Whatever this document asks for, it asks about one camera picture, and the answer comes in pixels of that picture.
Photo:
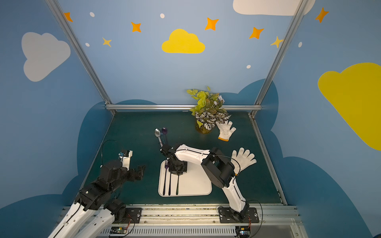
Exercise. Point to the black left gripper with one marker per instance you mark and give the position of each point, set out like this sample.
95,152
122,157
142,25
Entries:
138,173

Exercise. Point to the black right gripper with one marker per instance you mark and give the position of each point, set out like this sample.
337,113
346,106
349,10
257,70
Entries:
177,168

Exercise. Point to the white rectangular tray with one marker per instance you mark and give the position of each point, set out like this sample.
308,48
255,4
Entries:
194,182

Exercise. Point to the pink handled silver spoon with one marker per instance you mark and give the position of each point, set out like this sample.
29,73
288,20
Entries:
157,133

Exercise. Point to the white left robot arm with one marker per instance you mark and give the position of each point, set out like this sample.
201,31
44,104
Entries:
93,209

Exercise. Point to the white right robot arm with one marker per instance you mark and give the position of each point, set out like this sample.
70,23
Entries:
218,168

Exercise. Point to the left green circuit board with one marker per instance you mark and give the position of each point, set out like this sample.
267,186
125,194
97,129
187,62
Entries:
118,231

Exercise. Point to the green circuit board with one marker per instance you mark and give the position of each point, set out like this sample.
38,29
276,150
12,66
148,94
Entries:
118,231
242,232

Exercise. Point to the white glove yellow cuff far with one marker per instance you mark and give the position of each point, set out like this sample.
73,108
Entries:
225,130

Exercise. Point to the white glove yellow cuff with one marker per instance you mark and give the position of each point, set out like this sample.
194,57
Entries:
225,130
242,159

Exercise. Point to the glass vase with leafy plant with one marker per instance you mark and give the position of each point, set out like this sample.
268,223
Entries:
209,110

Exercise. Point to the white glove yellow cuff near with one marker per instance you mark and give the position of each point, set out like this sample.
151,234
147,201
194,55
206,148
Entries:
242,159

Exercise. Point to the right green circuit board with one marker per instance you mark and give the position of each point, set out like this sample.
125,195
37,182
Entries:
242,232

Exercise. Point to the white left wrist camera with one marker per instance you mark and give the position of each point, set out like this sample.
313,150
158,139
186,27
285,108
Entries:
125,157

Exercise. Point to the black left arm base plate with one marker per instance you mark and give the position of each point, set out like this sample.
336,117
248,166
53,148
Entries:
132,214

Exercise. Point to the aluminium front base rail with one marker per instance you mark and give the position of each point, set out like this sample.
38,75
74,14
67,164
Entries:
202,220

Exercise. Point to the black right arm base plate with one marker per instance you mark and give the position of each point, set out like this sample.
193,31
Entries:
228,215

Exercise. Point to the aluminium back frame rail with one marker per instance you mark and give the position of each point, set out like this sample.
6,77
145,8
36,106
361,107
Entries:
178,107

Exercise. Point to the aluminium left frame post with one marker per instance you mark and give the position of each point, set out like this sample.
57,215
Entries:
58,13

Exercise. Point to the aluminium frame post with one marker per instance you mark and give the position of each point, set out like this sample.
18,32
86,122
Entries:
290,33
58,13

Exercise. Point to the aluminium right frame post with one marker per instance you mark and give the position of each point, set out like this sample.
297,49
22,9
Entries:
290,33

